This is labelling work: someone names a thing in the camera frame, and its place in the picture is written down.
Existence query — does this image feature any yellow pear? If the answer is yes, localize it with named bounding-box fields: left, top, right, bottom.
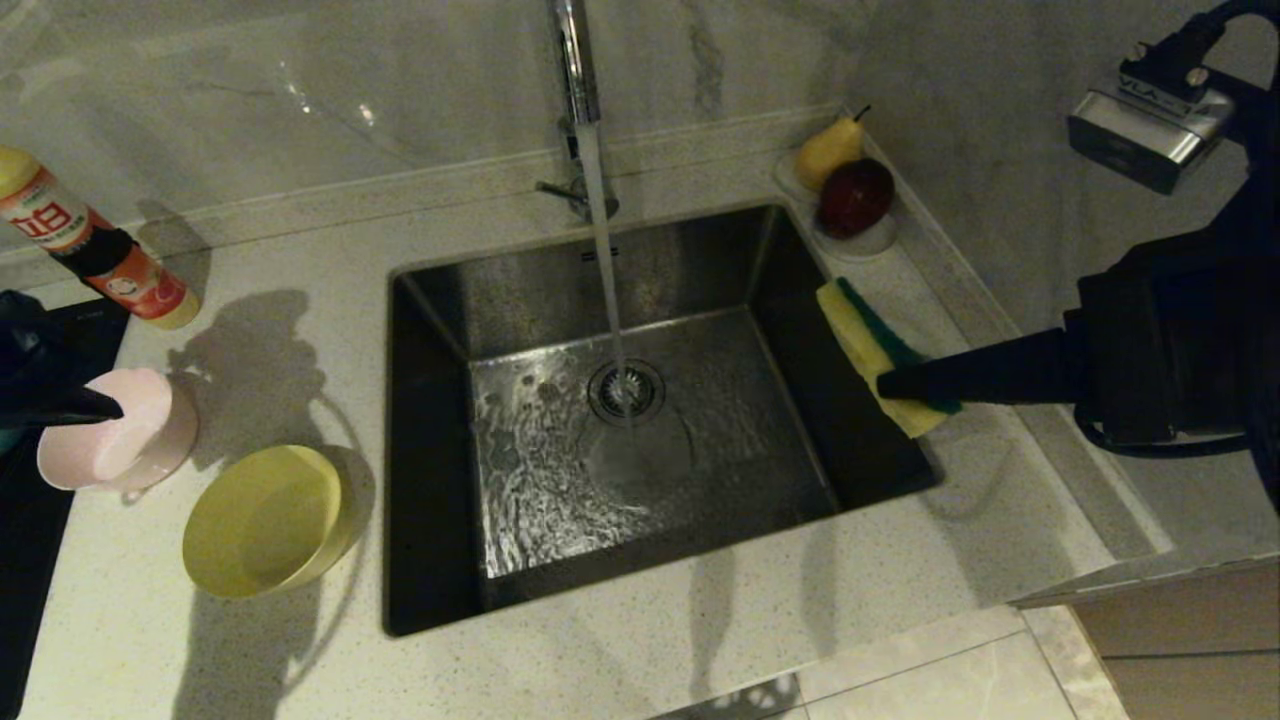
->
left=795, top=105, right=869, bottom=193

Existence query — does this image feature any chrome faucet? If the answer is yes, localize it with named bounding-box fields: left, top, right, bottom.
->
left=538, top=0, right=621, bottom=223

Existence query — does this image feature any light wood cabinet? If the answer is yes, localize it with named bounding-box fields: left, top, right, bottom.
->
left=1070, top=565, right=1280, bottom=720

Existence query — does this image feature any yellow plastic bowl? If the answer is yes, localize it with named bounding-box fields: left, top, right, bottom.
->
left=182, top=445, right=363, bottom=601

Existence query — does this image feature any stainless steel sink basin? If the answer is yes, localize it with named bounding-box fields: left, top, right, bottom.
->
left=383, top=205, right=943, bottom=638

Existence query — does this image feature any orange yellow detergent bottle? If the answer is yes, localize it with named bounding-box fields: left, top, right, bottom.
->
left=0, top=145, right=201, bottom=331

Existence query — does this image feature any small white dish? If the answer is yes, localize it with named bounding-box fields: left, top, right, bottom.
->
left=810, top=215, right=898, bottom=262
left=773, top=153, right=823, bottom=206

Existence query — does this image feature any green and yellow sponge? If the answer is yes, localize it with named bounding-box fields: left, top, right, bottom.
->
left=816, top=277, right=963, bottom=439

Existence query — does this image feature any pink plastic bowl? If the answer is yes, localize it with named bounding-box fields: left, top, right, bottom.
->
left=37, top=368, right=199, bottom=493

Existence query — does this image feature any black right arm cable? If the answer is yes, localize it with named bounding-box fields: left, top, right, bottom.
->
left=1073, top=0, right=1280, bottom=459

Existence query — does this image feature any round metal drain strainer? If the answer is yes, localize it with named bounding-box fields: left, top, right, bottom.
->
left=588, top=360, right=667, bottom=429

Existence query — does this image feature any black glass cooktop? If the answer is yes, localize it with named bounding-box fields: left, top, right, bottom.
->
left=0, top=300, right=131, bottom=720

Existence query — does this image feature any dark red apple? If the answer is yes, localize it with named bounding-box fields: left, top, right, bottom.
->
left=815, top=158, right=895, bottom=241

